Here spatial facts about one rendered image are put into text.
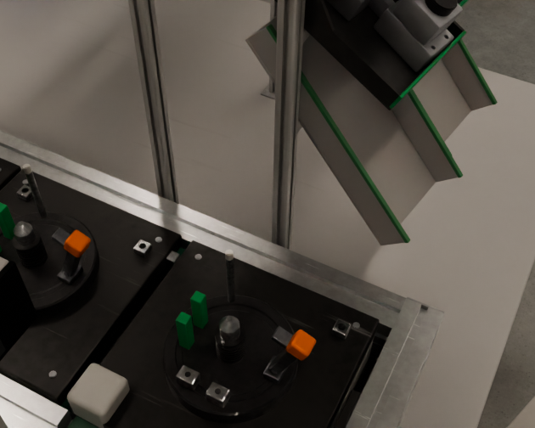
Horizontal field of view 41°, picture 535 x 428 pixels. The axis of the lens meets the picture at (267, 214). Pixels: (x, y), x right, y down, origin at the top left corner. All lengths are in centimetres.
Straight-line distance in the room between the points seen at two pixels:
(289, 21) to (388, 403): 39
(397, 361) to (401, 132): 28
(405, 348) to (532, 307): 130
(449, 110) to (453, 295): 24
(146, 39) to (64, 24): 63
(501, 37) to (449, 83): 195
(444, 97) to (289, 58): 34
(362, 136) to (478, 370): 32
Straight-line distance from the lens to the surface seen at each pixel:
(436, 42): 74
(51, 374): 79
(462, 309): 97
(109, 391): 75
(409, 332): 83
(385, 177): 86
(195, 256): 85
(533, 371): 199
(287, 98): 74
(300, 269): 85
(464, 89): 102
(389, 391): 79
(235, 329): 71
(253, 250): 87
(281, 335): 68
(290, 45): 70
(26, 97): 127
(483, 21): 302
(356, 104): 85
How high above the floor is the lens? 165
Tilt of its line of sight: 50 degrees down
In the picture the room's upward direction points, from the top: 1 degrees clockwise
